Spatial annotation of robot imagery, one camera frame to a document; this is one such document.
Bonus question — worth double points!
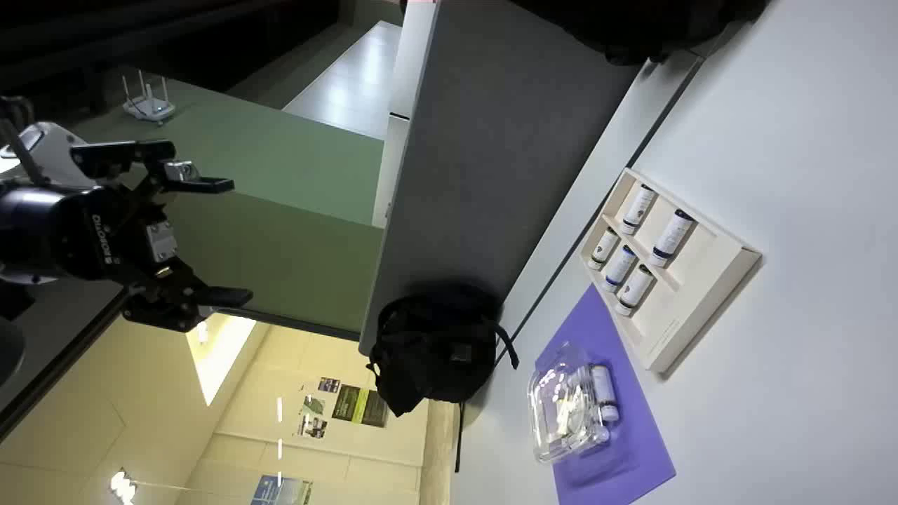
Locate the large black duffel backpack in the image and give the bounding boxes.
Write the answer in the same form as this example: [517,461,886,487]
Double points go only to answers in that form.
[364,285,523,474]

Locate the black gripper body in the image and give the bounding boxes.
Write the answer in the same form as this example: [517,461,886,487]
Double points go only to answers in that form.
[0,180,183,285]

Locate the purple mat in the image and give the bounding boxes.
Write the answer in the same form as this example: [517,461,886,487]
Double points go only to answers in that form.
[531,285,680,505]

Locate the pale photo wall poster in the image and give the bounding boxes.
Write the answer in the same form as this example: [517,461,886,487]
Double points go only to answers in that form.
[297,411,332,445]

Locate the dark olive wall poster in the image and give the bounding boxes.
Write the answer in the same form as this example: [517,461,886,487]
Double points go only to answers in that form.
[362,391,390,429]

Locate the light wooden compartment tray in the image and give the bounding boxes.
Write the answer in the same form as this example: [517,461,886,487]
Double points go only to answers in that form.
[576,167,764,383]

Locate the bright rectangular light panel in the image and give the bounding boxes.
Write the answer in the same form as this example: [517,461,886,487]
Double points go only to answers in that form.
[183,313,262,407]

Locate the dark wrist camera bar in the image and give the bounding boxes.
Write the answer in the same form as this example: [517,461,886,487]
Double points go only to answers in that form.
[68,139,179,173]

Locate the bright round lamp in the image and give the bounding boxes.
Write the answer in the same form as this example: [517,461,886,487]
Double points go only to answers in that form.
[108,468,141,505]

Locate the white router with antennas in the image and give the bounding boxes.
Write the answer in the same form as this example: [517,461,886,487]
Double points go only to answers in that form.
[117,67,179,128]

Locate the grey desk partition panel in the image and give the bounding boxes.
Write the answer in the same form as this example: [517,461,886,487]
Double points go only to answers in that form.
[360,0,658,355]

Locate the yellow-green wall poster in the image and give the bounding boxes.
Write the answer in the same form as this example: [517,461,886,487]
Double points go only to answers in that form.
[332,386,364,425]

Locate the blue wall poster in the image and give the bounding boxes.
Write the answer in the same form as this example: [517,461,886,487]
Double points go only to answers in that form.
[251,471,317,505]

